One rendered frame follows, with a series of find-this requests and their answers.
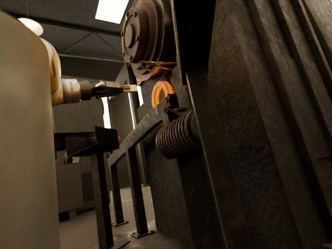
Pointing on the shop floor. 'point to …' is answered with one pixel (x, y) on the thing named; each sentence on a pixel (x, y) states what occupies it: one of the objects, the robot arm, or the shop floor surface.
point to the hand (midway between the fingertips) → (129, 88)
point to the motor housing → (188, 183)
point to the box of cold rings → (69, 189)
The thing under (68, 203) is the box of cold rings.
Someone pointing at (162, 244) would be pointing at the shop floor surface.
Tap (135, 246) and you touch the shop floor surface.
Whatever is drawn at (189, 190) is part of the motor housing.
